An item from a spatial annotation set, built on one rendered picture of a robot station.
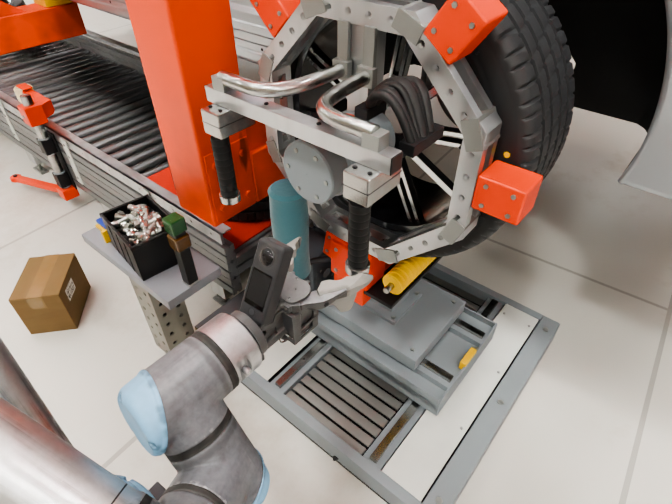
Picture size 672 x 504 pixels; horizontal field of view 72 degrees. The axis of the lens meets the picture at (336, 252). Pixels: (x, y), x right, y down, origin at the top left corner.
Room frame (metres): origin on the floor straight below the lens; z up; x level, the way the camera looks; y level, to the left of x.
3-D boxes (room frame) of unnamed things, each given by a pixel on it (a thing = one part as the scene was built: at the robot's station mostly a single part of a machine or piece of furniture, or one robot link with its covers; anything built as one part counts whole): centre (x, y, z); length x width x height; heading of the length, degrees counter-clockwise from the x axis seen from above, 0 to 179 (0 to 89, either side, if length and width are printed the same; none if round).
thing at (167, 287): (1.00, 0.53, 0.44); 0.43 x 0.17 x 0.03; 50
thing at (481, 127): (0.89, -0.06, 0.85); 0.54 x 0.07 x 0.54; 50
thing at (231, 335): (0.38, 0.14, 0.81); 0.10 x 0.05 x 0.09; 50
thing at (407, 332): (1.02, -0.17, 0.32); 0.40 x 0.30 x 0.28; 50
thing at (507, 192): (0.70, -0.30, 0.85); 0.09 x 0.08 x 0.07; 50
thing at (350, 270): (0.60, -0.04, 0.83); 0.04 x 0.04 x 0.16
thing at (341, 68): (0.86, 0.10, 1.03); 0.19 x 0.18 x 0.11; 140
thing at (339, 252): (0.92, -0.08, 0.48); 0.16 x 0.12 x 0.17; 140
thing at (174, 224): (0.87, 0.38, 0.64); 0.04 x 0.04 x 0.04; 50
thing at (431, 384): (0.99, -0.21, 0.13); 0.50 x 0.36 x 0.10; 50
